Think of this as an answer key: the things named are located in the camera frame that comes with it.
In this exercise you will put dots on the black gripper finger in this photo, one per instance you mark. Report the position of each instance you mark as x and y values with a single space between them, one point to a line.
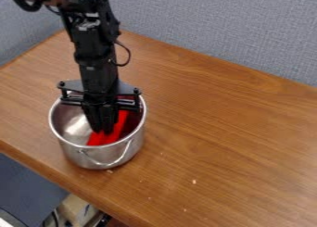
109 118
93 116

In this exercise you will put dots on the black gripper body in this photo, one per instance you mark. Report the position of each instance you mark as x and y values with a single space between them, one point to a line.
99 89

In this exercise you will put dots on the metal pot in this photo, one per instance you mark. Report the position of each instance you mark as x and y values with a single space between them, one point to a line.
71 129

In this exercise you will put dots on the red plastic block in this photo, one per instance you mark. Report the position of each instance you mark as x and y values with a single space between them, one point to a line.
101 138

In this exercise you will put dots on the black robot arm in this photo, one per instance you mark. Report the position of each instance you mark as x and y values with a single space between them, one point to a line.
90 24

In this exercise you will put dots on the beige box under table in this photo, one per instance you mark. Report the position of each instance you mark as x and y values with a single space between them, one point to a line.
77 213

